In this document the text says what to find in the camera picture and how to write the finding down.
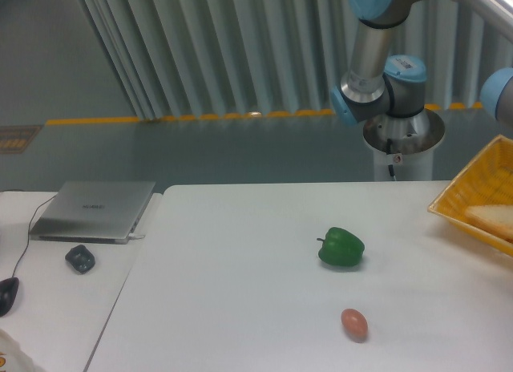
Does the white bread slice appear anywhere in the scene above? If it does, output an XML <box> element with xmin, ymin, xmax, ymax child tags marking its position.
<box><xmin>465</xmin><ymin>204</ymin><xmax>512</xmax><ymax>242</ymax></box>

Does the yellow woven basket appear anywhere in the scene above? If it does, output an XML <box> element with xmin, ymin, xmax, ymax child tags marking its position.
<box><xmin>428</xmin><ymin>135</ymin><xmax>512</xmax><ymax>256</ymax></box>

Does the black pedestal cable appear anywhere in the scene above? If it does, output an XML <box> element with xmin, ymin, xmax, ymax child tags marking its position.
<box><xmin>385</xmin><ymin>137</ymin><xmax>398</xmax><ymax>182</ymax></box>

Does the white bag with print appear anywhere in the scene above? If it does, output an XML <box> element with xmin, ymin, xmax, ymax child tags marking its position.
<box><xmin>0</xmin><ymin>330</ymin><xmax>36</xmax><ymax>372</ymax></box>

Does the white corrugated curtain panel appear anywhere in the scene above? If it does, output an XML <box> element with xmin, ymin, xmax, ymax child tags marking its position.
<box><xmin>79</xmin><ymin>0</ymin><xmax>512</xmax><ymax>120</ymax></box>

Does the black computer mouse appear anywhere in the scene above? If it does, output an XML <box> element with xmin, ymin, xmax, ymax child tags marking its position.
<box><xmin>0</xmin><ymin>277</ymin><xmax>19</xmax><ymax>317</ymax></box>

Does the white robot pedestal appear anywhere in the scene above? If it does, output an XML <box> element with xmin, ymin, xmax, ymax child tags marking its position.
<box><xmin>363</xmin><ymin>109</ymin><xmax>446</xmax><ymax>181</ymax></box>

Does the black mouse cable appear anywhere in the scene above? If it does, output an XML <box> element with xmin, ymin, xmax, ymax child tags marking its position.
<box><xmin>0</xmin><ymin>188</ymin><xmax>60</xmax><ymax>280</ymax></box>

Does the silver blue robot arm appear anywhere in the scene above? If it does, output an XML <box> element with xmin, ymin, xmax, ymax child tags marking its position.
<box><xmin>330</xmin><ymin>0</ymin><xmax>512</xmax><ymax>125</ymax></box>

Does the green bell pepper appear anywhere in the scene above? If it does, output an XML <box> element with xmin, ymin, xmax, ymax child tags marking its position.
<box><xmin>317</xmin><ymin>227</ymin><xmax>365</xmax><ymax>267</ymax></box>

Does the brown egg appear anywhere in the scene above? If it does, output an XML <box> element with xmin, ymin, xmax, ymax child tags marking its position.
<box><xmin>341</xmin><ymin>309</ymin><xmax>369</xmax><ymax>342</ymax></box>

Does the silver laptop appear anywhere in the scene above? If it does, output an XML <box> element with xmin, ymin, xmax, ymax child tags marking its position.
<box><xmin>30</xmin><ymin>181</ymin><xmax>156</xmax><ymax>244</ymax></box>

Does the small black plastic part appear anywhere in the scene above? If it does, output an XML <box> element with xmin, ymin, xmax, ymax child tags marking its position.
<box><xmin>65</xmin><ymin>245</ymin><xmax>96</xmax><ymax>274</ymax></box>

